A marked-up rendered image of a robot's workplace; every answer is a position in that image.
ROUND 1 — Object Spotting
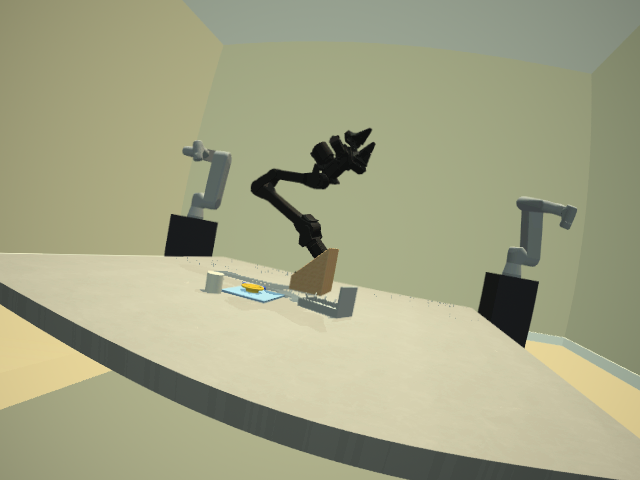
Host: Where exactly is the light blue flat mat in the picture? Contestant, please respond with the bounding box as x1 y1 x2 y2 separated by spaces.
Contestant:
221 286 285 304

